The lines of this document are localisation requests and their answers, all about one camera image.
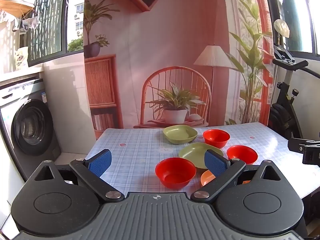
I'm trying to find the orange plastic plate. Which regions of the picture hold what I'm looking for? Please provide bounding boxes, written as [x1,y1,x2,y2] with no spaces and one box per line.
[200,169,251,187]

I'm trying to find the blue checked tablecloth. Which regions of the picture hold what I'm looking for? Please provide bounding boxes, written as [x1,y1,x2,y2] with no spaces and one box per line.
[85,122,320,200]

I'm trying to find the green square plate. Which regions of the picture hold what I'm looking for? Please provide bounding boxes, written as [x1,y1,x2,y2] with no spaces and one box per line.
[163,125,198,145]

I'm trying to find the printed room backdrop cloth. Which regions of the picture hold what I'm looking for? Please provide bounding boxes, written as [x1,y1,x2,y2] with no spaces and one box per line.
[83,0,274,140]

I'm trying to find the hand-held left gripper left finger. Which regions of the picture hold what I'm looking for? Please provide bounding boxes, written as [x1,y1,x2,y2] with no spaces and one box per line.
[25,149,125,203]

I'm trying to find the white printed bag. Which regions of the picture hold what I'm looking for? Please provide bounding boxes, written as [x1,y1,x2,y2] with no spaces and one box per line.
[15,47,29,71]

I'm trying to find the green round plate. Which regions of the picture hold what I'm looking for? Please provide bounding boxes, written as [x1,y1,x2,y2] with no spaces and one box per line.
[179,142,224,169]

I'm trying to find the black exercise bike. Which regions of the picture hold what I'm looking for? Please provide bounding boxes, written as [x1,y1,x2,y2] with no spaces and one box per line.
[269,44,320,140]

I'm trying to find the dark framed window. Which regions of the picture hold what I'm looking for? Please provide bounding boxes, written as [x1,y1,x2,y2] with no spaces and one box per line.
[264,0,320,61]
[27,0,84,67]

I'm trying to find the grey washing machine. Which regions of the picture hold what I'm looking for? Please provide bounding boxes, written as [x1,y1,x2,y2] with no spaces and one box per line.
[0,78,62,182]

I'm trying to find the hanging grey clothes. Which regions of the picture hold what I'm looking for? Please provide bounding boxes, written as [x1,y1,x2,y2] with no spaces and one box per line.
[0,9,41,34]

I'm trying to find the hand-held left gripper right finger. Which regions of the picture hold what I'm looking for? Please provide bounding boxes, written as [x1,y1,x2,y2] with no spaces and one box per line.
[190,149,288,203]

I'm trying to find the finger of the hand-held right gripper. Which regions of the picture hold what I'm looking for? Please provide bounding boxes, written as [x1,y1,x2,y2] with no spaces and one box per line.
[287,137,320,153]

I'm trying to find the white cloth on bike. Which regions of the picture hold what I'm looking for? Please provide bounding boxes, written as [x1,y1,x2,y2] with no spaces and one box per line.
[273,19,290,39]

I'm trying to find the red plastic bowl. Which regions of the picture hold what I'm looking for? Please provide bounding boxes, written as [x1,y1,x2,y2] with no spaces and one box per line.
[203,129,231,149]
[155,157,197,189]
[226,145,258,165]

